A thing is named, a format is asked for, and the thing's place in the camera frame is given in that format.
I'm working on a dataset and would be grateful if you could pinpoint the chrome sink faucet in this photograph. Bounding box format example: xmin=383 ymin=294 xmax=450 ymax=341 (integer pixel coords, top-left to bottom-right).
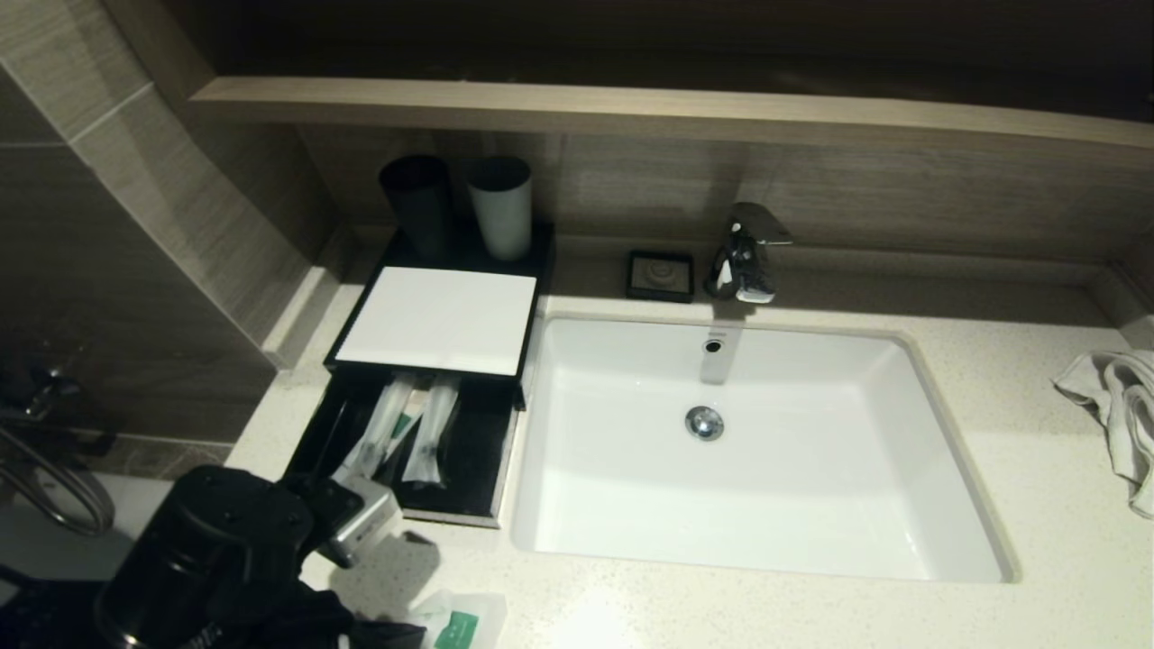
xmin=705 ymin=202 xmax=794 ymax=304

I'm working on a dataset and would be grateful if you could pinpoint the black square soap dish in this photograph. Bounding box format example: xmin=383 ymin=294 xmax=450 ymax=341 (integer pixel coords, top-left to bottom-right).
xmin=627 ymin=250 xmax=695 ymax=303

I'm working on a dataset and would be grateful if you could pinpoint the toothbrush kit frosted sleeve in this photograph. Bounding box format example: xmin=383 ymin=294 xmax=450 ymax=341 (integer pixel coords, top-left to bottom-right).
xmin=401 ymin=374 xmax=462 ymax=489
xmin=332 ymin=374 xmax=420 ymax=483

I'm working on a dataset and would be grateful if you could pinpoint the green-label amenity packet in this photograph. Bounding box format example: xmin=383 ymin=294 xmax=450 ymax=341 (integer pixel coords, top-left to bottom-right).
xmin=410 ymin=589 xmax=508 ymax=649

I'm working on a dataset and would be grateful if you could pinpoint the dark tumbler cup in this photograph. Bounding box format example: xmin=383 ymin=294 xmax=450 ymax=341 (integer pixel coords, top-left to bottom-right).
xmin=378 ymin=154 xmax=454 ymax=260

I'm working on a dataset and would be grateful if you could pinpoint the white ribbed tray mat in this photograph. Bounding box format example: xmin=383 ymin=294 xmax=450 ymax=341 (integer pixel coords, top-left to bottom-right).
xmin=335 ymin=266 xmax=539 ymax=377

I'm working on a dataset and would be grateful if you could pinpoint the white rectangular sink basin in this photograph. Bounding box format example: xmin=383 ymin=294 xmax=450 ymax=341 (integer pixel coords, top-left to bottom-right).
xmin=511 ymin=311 xmax=1021 ymax=584

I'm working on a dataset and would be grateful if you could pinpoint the grey tumbler cup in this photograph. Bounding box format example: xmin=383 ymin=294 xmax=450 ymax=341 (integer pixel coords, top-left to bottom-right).
xmin=466 ymin=156 xmax=535 ymax=262

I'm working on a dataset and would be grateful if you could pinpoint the black glossy box drawer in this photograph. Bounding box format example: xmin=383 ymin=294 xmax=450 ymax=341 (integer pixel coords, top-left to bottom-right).
xmin=284 ymin=368 xmax=526 ymax=529

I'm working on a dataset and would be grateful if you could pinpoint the white crumpled towel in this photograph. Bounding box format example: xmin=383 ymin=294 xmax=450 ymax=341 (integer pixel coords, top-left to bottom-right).
xmin=1052 ymin=350 xmax=1154 ymax=519

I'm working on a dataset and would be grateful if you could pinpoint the wooden wall shelf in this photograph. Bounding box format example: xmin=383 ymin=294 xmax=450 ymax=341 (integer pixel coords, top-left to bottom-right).
xmin=189 ymin=77 xmax=1154 ymax=150

